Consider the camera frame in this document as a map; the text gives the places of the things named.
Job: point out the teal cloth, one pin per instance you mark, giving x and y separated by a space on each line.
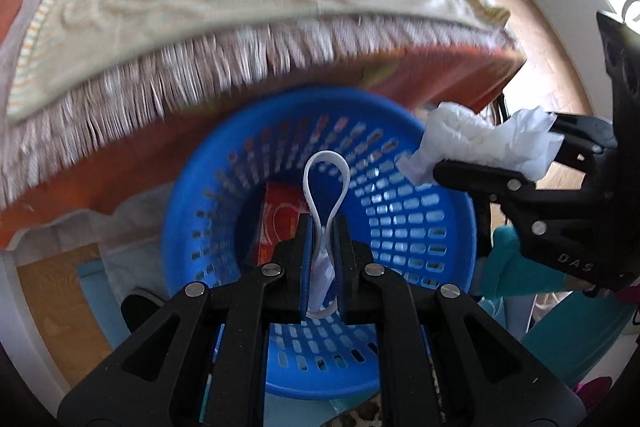
510 267

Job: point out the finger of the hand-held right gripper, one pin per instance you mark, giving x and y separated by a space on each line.
490 184
587 137

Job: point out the black shoe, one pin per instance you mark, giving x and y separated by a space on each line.
142 312

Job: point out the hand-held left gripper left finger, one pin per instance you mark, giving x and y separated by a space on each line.
305 267

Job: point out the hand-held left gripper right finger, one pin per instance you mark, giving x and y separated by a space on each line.
342 267

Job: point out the white looped band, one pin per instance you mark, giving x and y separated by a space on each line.
322 274

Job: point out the blue plastic basket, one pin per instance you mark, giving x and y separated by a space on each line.
400 227

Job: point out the white plastic bag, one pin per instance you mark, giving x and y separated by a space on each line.
480 142

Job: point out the red cardboard box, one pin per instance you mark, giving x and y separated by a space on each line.
280 222

